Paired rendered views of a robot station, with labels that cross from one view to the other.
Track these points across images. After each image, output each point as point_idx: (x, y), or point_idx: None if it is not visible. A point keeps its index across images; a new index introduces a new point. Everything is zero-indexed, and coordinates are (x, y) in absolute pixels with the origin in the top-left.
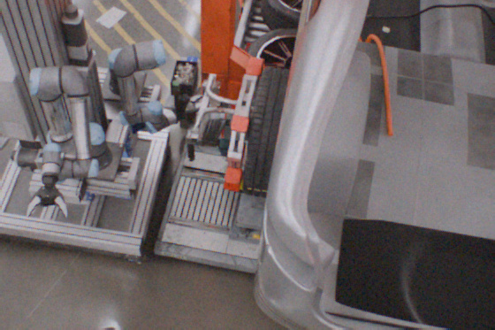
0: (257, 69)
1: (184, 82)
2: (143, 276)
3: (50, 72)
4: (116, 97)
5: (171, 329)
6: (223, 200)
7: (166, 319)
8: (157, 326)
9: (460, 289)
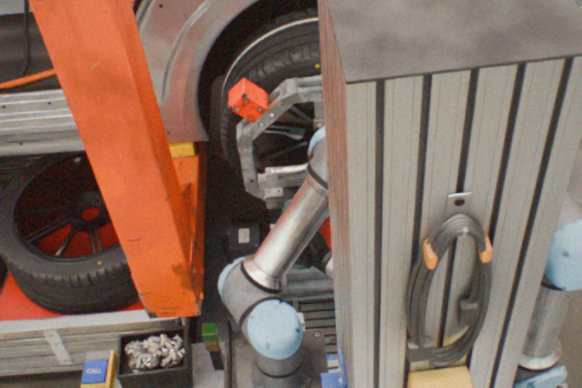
0: (259, 90)
1: (181, 341)
2: None
3: (563, 203)
4: (322, 372)
5: (574, 341)
6: (333, 323)
7: (564, 352)
8: (580, 362)
9: None
